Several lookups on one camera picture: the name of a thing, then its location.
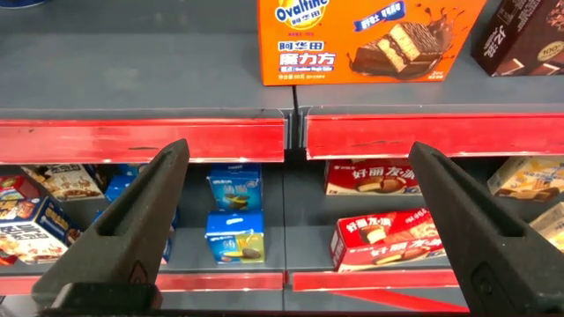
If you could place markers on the orange snack box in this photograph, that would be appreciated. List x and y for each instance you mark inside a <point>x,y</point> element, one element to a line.
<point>335,48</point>

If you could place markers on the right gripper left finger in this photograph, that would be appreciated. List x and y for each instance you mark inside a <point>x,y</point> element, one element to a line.
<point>128,238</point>

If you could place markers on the white and blue snack box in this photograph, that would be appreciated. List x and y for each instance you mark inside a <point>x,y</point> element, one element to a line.
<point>31,229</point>

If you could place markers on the blue cookie box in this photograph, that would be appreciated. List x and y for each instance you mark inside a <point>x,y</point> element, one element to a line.
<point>235,238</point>
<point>168,246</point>
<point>119,185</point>
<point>235,187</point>

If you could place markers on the grey shop shelf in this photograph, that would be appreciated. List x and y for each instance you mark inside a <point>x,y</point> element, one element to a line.
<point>145,75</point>

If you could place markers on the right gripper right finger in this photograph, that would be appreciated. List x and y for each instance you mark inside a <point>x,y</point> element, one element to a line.
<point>484,246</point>

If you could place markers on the dark brown snack box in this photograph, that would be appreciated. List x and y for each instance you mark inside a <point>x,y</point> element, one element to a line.
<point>524,35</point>

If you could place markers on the cream snack box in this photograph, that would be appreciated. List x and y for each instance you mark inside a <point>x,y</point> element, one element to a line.
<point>551,224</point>
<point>524,178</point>

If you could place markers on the red snack box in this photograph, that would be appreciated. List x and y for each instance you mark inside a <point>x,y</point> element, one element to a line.
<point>15,187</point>

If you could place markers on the red pie box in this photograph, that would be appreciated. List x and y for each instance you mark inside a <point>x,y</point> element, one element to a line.
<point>370,176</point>
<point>383,240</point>

